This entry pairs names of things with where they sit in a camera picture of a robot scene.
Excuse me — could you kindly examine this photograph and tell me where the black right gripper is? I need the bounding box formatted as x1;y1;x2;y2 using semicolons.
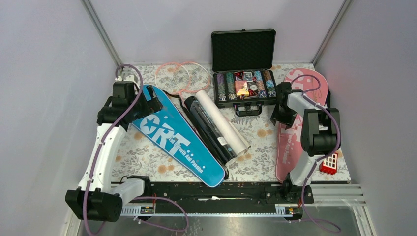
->
269;101;298;130

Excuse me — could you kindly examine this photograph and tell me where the blue racket cover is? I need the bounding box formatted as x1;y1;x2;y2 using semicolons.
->
132;84;228;187

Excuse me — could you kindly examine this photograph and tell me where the pink racket cover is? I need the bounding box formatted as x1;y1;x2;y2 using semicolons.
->
275;68;329;182

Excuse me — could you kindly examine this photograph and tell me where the white cardboard tube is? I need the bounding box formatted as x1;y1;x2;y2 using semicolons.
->
196;90;251;157

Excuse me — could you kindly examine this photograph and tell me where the black shuttlecock tube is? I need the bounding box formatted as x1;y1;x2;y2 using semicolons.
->
184;96;236;165

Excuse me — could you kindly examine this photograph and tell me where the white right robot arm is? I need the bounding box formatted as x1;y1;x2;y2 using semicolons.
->
270;82;341;203

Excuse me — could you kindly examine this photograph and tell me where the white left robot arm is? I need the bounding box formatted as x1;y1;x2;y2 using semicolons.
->
65;82;163;222

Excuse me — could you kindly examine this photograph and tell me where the black poker chip case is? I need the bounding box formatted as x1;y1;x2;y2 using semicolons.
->
211;29;277;117

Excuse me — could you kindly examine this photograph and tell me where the red grid block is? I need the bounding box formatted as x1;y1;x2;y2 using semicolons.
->
319;152;338;175

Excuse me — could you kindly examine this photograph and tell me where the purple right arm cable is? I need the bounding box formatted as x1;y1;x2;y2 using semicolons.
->
289;75;342;196

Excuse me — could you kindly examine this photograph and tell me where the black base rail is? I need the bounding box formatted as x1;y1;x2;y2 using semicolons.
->
126;182;314;214

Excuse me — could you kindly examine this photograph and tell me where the aluminium slotted rail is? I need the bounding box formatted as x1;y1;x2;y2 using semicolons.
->
120;204;303;220

